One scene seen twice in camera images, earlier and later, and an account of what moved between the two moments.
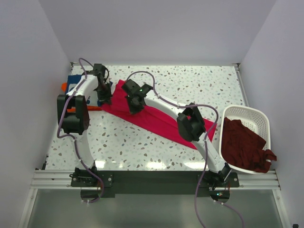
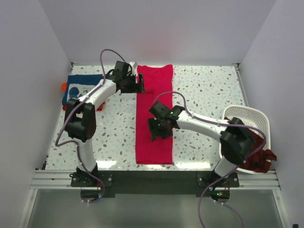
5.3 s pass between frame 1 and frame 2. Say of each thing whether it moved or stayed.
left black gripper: moved
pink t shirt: moved
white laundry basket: stayed
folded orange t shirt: stayed
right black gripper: moved
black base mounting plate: stayed
